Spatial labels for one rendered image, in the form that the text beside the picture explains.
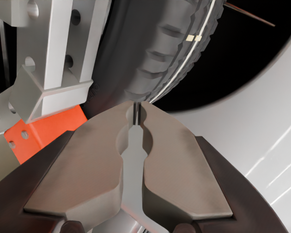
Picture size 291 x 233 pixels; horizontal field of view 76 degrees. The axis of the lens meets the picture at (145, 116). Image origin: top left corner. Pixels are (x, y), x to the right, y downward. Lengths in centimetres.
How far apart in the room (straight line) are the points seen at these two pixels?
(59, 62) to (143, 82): 9
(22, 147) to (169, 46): 20
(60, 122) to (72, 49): 9
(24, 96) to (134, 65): 12
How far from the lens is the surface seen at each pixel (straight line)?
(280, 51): 56
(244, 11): 84
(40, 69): 19
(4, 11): 21
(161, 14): 21
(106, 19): 24
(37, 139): 23
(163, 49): 21
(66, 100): 22
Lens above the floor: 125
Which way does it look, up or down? 15 degrees down
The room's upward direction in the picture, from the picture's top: 123 degrees clockwise
